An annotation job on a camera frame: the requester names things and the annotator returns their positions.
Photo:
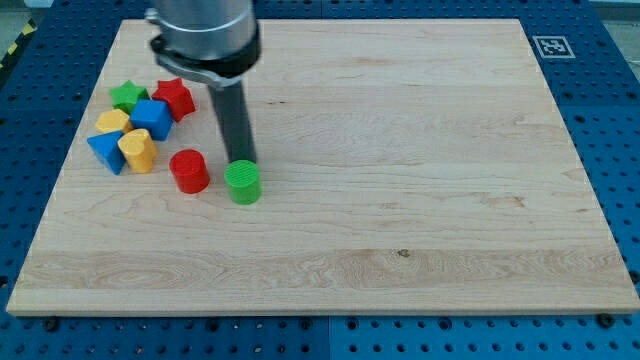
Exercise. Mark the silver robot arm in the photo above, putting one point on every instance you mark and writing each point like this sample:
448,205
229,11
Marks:
213,42

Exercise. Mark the black bolt front right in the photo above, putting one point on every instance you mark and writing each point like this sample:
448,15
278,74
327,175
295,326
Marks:
605,320

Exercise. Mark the white fiducial marker tag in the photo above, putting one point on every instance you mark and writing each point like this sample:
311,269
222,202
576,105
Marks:
553,47

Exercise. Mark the green star block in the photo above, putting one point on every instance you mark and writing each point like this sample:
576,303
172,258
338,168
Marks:
126,96

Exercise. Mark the wooden board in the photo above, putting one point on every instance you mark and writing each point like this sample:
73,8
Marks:
414,167

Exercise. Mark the blue cube block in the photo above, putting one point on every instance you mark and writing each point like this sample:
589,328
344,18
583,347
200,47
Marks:
153,116

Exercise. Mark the red star block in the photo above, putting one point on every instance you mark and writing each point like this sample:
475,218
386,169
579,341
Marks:
177,97

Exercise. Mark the black bolt front left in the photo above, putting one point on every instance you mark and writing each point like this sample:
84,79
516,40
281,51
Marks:
50,324

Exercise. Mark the green cylinder block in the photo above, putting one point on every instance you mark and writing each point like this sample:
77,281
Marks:
243,182

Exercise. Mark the blue triangle block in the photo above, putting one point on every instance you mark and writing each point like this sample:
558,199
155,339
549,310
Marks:
106,149

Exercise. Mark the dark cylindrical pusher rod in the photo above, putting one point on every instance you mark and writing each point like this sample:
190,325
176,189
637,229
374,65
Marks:
233,119

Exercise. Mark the red cylinder block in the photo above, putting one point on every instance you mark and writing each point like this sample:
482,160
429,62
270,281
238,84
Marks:
189,171

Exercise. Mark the black bolt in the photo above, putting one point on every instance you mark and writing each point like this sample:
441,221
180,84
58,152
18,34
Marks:
605,320
50,324

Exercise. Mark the yellow hexagon block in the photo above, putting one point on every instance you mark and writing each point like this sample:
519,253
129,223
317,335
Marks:
113,120

